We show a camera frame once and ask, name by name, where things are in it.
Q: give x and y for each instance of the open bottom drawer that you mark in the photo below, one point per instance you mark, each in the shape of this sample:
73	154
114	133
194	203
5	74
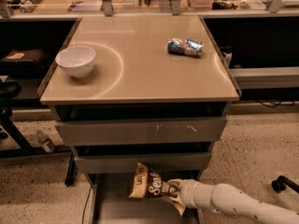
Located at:
111	204

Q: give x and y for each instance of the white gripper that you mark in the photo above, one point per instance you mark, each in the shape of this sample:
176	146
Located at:
188	192

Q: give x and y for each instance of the white bowl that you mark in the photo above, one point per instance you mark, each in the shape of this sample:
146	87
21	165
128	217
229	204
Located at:
77	61

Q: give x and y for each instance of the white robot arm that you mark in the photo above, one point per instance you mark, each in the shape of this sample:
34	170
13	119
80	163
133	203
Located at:
230	201

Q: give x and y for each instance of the top grey drawer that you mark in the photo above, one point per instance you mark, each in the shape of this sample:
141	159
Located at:
140	131

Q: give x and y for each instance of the black chair base leg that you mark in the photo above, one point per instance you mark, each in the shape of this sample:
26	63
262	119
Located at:
283	182

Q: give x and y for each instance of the blue snack packet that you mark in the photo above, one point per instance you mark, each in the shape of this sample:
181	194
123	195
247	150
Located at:
186	47

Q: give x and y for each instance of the brown chip bag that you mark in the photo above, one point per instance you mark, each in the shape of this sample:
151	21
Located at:
149	184

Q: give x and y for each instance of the grey drawer cabinet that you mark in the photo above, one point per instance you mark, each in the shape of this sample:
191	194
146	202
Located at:
135	77

